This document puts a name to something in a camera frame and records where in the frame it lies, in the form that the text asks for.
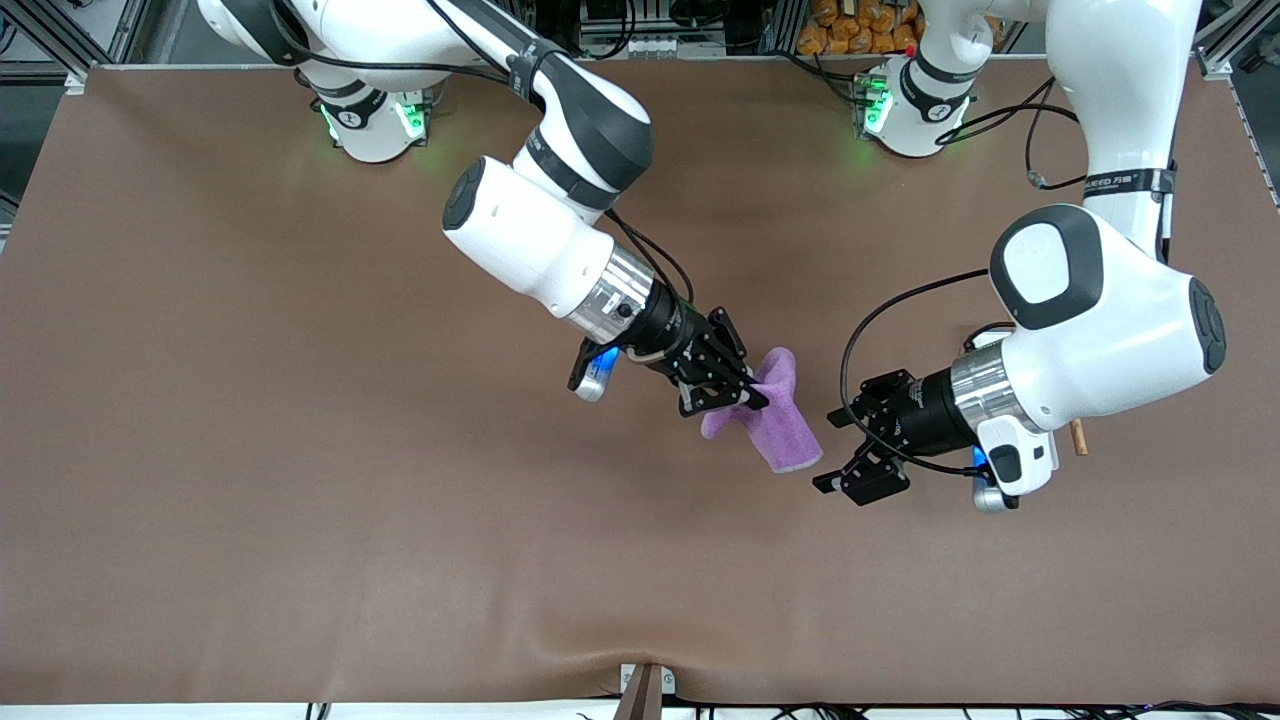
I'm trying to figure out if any purple towel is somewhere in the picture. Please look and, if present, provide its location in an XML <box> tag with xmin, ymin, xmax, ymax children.
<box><xmin>700</xmin><ymin>347</ymin><xmax>825</xmax><ymax>475</ymax></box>

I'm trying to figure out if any orange snack bags pile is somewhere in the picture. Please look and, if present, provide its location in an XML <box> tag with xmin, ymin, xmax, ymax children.
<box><xmin>797</xmin><ymin>0</ymin><xmax>926</xmax><ymax>57</ymax></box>

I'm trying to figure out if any brown table cover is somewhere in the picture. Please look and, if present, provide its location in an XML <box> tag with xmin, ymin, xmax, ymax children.
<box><xmin>0</xmin><ymin>55</ymin><xmax>1280</xmax><ymax>707</ymax></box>

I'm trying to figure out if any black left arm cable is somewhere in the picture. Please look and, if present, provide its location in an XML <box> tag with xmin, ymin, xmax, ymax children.
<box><xmin>838</xmin><ymin>75</ymin><xmax>1177</xmax><ymax>477</ymax></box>

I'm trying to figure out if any metal clamp bracket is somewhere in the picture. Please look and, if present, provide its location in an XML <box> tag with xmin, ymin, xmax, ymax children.
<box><xmin>612</xmin><ymin>662</ymin><xmax>677</xmax><ymax>720</ymax></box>

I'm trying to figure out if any aluminium frame post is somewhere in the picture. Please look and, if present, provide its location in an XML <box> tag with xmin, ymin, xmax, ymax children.
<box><xmin>20</xmin><ymin>0</ymin><xmax>153</xmax><ymax>96</ymax></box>
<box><xmin>1195</xmin><ymin>0</ymin><xmax>1280</xmax><ymax>81</ymax></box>

